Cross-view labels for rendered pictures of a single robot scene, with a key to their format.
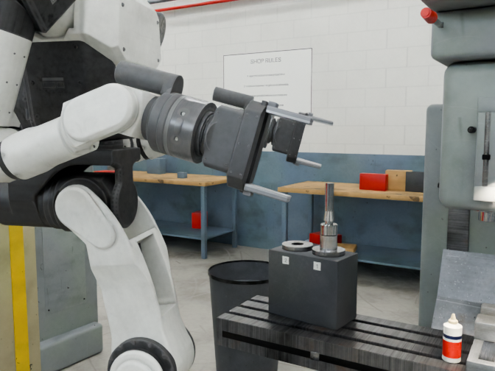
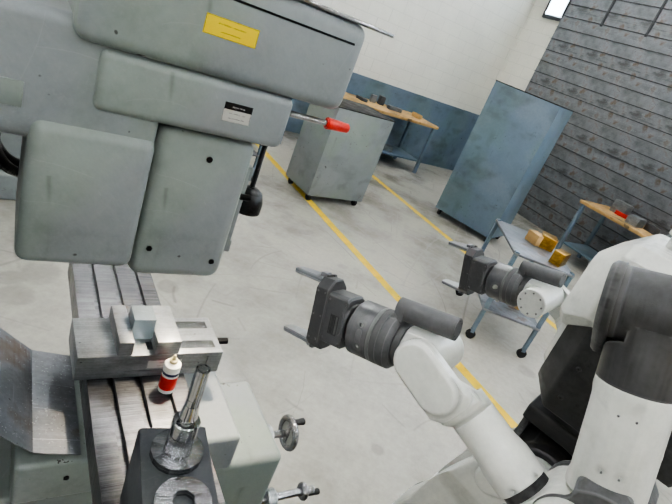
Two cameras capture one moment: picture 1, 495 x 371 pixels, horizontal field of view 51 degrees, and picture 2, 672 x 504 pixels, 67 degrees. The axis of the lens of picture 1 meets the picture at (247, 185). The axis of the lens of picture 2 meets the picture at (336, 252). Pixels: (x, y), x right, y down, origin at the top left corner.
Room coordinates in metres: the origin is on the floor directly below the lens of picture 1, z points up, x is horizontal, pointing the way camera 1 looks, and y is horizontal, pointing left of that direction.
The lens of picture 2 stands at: (1.94, 0.13, 1.89)
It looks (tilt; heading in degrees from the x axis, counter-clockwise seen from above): 23 degrees down; 202
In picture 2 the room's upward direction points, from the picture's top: 22 degrees clockwise
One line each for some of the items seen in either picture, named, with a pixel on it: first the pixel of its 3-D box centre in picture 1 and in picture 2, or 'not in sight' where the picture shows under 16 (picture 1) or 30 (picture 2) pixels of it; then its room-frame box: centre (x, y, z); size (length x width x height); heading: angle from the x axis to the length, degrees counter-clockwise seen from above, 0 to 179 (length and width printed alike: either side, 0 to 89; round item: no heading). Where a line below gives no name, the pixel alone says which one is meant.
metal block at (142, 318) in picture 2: not in sight; (141, 322); (1.13, -0.60, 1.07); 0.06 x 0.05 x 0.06; 60
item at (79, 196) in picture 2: not in sight; (80, 173); (1.32, -0.65, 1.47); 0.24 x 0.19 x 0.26; 59
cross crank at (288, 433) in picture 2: not in sight; (278, 434); (0.73, -0.29, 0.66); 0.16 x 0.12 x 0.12; 149
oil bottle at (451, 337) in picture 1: (452, 336); (170, 372); (1.14, -0.47, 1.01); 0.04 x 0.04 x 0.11
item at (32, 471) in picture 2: not in sight; (126, 414); (1.16, -0.55, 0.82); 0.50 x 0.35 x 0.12; 149
